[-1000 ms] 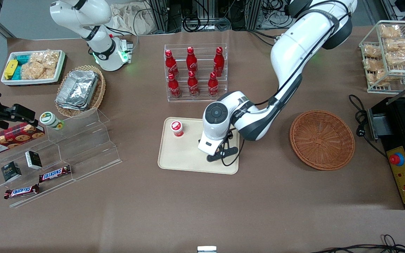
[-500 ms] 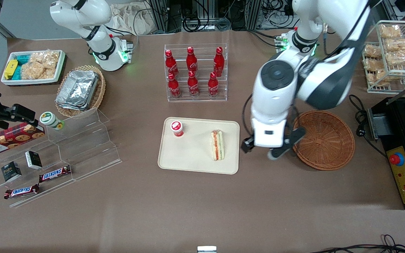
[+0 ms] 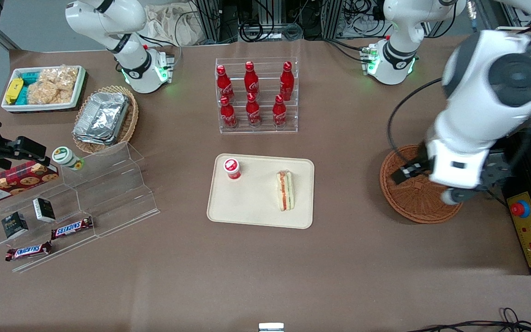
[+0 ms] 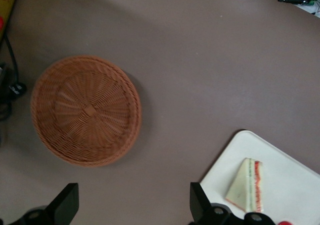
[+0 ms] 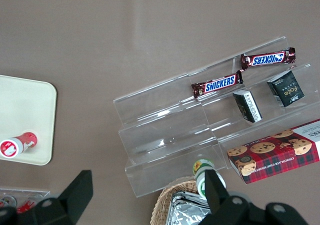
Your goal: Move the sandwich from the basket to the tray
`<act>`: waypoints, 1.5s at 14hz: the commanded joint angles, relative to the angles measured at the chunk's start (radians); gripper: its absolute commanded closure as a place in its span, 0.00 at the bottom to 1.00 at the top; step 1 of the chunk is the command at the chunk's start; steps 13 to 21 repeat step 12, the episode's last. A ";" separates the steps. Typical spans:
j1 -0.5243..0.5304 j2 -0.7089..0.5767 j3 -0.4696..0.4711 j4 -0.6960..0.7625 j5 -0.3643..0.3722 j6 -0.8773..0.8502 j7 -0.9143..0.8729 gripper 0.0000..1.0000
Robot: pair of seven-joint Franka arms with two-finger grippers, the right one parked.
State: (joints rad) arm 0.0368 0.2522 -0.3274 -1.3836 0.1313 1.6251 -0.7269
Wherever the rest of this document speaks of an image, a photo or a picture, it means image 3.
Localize black box with white side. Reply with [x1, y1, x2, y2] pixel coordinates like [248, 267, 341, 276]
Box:
[33, 197, 56, 223]

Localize empty clear acrylic step stand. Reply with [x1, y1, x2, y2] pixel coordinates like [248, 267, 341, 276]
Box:
[60, 141, 161, 239]

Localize triangular sandwich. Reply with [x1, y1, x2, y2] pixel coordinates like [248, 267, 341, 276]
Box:
[277, 170, 295, 212]

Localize oval light wicker basket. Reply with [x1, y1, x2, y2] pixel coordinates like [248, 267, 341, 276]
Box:
[72, 85, 139, 155]

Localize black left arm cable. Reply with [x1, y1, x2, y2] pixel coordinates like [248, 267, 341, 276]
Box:
[387, 77, 446, 166]

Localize silver foil packet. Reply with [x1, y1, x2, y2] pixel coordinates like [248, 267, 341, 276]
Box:
[73, 91, 130, 146]

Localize clear acrylic bottle rack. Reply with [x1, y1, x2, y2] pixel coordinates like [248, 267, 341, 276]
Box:
[215, 57, 299, 135]

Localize black cables on floor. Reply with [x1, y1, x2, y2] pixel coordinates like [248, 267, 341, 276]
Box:
[406, 308, 531, 332]

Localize tangled black background cables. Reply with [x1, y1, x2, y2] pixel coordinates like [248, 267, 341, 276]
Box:
[238, 0, 304, 43]

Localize white cup with green lid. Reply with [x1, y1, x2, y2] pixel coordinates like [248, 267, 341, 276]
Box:
[52, 146, 85, 171]

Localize aluminium profile post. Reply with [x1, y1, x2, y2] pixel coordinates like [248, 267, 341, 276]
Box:
[325, 0, 345, 40]
[195, 0, 222, 44]

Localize crumpled beige cloth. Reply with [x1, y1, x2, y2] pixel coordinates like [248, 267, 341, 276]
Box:
[143, 2, 201, 47]

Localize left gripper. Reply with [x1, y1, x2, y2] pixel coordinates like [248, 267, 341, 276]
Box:
[390, 138, 511, 190]

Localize black box with gold lettering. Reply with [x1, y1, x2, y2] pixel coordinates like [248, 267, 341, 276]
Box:
[1, 212, 29, 239]

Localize yellow snack pack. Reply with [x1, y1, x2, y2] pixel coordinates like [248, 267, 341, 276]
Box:
[5, 77, 24, 105]

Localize clear acrylic stand with snacks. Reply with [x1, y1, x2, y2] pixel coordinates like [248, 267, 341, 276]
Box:
[0, 182, 102, 274]

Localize beige plastic tray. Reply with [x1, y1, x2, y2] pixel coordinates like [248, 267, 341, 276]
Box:
[206, 154, 315, 230]

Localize red cola bottle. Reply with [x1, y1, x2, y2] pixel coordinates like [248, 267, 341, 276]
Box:
[216, 65, 235, 102]
[279, 61, 295, 101]
[246, 92, 262, 128]
[272, 95, 288, 128]
[244, 61, 260, 96]
[220, 95, 238, 129]

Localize round brown wicker basket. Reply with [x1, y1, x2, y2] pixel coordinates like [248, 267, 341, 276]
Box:
[379, 144, 464, 225]

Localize clear bag of rice crackers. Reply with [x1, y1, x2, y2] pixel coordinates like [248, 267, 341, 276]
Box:
[40, 66, 78, 89]
[27, 81, 75, 105]

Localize grey left wrist cylinder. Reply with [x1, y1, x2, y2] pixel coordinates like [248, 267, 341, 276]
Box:
[440, 187, 474, 205]

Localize Snickers chocolate bar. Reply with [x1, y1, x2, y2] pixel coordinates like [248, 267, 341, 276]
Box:
[5, 241, 53, 262]
[51, 216, 94, 240]

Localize white rectangular snack tray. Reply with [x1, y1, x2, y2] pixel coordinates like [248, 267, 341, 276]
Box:
[1, 65, 87, 113]

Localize red tartan cookie box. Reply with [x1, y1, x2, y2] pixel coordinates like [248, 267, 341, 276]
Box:
[0, 161, 59, 206]

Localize red cup with white lid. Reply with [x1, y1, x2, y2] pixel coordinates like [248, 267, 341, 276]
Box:
[223, 158, 242, 180]

